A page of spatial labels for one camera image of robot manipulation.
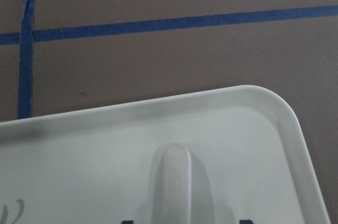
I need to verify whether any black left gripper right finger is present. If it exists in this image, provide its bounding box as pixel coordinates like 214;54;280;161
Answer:
239;219;252;224

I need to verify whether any white plastic tray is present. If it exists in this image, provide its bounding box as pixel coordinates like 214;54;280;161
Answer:
1;85;330;223

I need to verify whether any white plastic spoon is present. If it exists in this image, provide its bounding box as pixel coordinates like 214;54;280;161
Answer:
163;144;192;224

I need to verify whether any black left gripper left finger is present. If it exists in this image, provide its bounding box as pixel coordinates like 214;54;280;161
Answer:
121;220;134;224

